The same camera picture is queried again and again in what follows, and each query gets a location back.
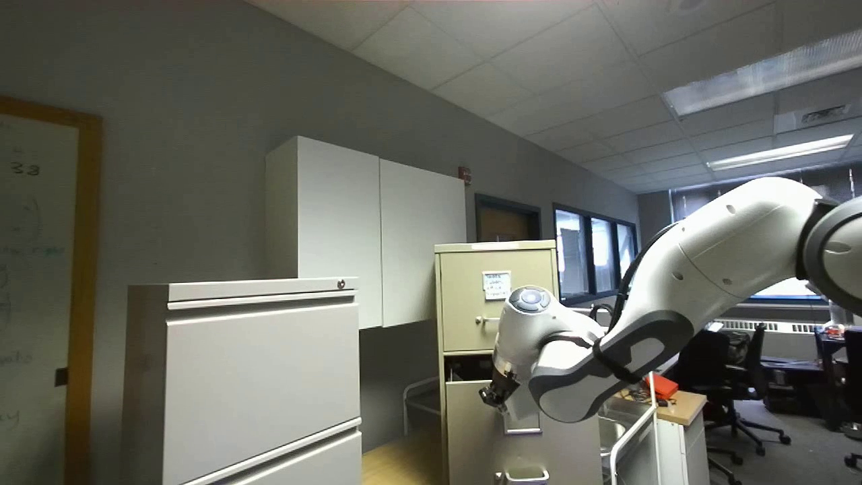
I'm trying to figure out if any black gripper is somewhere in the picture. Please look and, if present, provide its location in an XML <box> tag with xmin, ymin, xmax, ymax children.
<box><xmin>477</xmin><ymin>367</ymin><xmax>519</xmax><ymax>411</ymax></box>

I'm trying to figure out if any beige drawer with label holder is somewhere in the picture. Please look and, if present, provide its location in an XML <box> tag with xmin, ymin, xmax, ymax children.
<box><xmin>442</xmin><ymin>375</ymin><xmax>607</xmax><ymax>485</ymax></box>

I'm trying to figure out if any beige drawer with paper label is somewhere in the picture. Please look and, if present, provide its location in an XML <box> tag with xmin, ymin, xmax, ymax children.
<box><xmin>436</xmin><ymin>248</ymin><xmax>561</xmax><ymax>356</ymax></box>

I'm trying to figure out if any beige vertical file cabinet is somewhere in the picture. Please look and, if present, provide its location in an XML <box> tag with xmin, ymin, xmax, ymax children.
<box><xmin>434</xmin><ymin>237</ymin><xmax>607</xmax><ymax>485</ymax></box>

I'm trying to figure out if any white paper drawer label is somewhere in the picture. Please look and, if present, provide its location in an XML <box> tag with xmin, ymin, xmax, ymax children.
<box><xmin>479</xmin><ymin>267</ymin><xmax>515</xmax><ymax>301</ymax></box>

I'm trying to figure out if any short grey cabinet drawer front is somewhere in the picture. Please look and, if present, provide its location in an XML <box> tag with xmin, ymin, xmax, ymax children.
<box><xmin>182</xmin><ymin>429</ymin><xmax>366</xmax><ymax>485</ymax></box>

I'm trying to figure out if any tall grey cabinet drawer front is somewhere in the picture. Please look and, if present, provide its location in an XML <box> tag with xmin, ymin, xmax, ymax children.
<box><xmin>165</xmin><ymin>299</ymin><xmax>364</xmax><ymax>485</ymax></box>

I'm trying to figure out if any grey lateral file cabinet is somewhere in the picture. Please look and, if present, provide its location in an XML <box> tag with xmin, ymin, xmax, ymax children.
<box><xmin>121</xmin><ymin>274</ymin><xmax>366</xmax><ymax>485</ymax></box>

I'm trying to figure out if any silver empty label holder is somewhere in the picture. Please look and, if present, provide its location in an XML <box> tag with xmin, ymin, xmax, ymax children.
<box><xmin>503</xmin><ymin>404</ymin><xmax>543</xmax><ymax>438</ymax></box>

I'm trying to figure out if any red object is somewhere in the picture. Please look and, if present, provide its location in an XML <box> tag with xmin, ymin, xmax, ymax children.
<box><xmin>648</xmin><ymin>369</ymin><xmax>681</xmax><ymax>407</ymax></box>

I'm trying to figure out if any medium dark window pane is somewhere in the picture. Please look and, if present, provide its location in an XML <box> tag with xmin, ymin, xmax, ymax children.
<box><xmin>588</xmin><ymin>212</ymin><xmax>619</xmax><ymax>299</ymax></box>

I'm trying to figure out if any white cart with wooden top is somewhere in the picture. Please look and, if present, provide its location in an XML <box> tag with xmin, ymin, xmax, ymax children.
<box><xmin>653</xmin><ymin>387</ymin><xmax>713</xmax><ymax>485</ymax></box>

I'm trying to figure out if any narrow dark window pane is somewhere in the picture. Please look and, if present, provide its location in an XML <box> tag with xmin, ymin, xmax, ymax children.
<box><xmin>613</xmin><ymin>217</ymin><xmax>640</xmax><ymax>279</ymax></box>

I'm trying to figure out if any black office chair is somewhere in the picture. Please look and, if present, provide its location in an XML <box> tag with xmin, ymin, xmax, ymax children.
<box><xmin>811</xmin><ymin>325</ymin><xmax>862</xmax><ymax>472</ymax></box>
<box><xmin>671</xmin><ymin>319</ymin><xmax>794</xmax><ymax>485</ymax></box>

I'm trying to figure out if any white background desk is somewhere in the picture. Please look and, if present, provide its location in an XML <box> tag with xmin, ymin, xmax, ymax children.
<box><xmin>706</xmin><ymin>278</ymin><xmax>840</xmax><ymax>364</ymax></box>

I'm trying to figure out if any small fluorescent ceiling light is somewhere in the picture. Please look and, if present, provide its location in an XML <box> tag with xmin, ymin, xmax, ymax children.
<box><xmin>702</xmin><ymin>131</ymin><xmax>857</xmax><ymax>174</ymax></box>

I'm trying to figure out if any large fluorescent ceiling light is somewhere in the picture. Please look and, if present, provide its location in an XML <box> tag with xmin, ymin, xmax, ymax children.
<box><xmin>663</xmin><ymin>23</ymin><xmax>862</xmax><ymax>120</ymax></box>

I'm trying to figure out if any ceiling air vent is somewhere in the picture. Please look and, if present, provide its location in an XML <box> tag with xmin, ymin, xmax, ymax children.
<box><xmin>772</xmin><ymin>100</ymin><xmax>862</xmax><ymax>136</ymax></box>

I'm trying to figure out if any wood framed whiteboard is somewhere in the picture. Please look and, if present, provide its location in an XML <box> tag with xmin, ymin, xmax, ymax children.
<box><xmin>0</xmin><ymin>94</ymin><xmax>106</xmax><ymax>485</ymax></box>

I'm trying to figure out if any silver drawer pull handle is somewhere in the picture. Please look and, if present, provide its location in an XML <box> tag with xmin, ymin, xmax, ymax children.
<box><xmin>494</xmin><ymin>460</ymin><xmax>553</xmax><ymax>485</ymax></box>

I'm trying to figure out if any metal wire frame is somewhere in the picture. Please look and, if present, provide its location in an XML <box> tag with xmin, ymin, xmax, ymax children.
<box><xmin>399</xmin><ymin>375</ymin><xmax>445</xmax><ymax>445</ymax></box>

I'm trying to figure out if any white metal rail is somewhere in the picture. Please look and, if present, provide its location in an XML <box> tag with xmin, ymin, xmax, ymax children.
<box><xmin>607</xmin><ymin>400</ymin><xmax>663</xmax><ymax>485</ymax></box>

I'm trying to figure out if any dark door frame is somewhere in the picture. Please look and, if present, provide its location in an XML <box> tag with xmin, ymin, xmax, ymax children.
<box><xmin>472</xmin><ymin>190</ymin><xmax>543</xmax><ymax>244</ymax></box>

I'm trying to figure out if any white wall cabinet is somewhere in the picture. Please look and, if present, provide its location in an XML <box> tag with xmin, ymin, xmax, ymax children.
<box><xmin>263</xmin><ymin>134</ymin><xmax>472</xmax><ymax>330</ymax></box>

